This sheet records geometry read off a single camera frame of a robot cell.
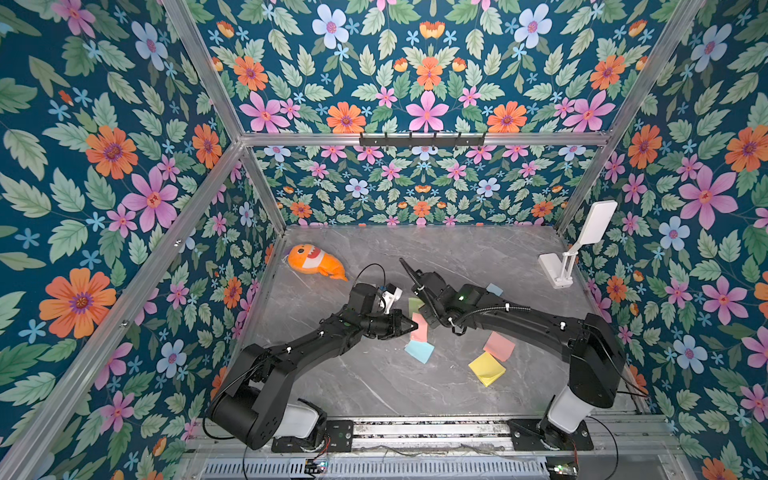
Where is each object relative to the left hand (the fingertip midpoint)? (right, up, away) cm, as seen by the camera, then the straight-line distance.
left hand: (420, 326), depth 80 cm
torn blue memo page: (0, -9, +9) cm, 13 cm away
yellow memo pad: (+19, -13, +4) cm, 24 cm away
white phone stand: (+50, +11, +20) cm, 55 cm away
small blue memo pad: (+27, +7, +22) cm, 36 cm away
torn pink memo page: (0, -2, +1) cm, 2 cm away
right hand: (+5, +6, +5) cm, 10 cm away
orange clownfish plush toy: (-37, +18, +21) cm, 46 cm away
